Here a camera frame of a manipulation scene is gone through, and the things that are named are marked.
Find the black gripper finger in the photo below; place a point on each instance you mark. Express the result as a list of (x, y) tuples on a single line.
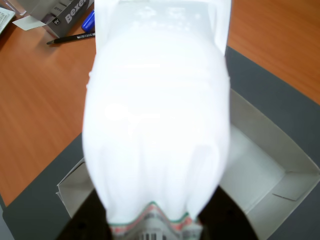
[(225, 220), (87, 220)]

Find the black pencil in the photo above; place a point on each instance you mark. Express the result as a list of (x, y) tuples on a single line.
[(72, 38)]

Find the blue cap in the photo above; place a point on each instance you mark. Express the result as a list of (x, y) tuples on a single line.
[(88, 22)]

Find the white sandwich package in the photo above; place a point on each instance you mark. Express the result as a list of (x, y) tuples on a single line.
[(157, 112)]

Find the gray paper box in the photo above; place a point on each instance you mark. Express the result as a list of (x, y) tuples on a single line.
[(262, 175)]

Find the printed paper sheet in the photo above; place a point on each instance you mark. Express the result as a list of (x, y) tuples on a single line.
[(5, 20)]

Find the gray Bexel battery box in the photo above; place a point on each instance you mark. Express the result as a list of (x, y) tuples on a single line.
[(67, 17)]

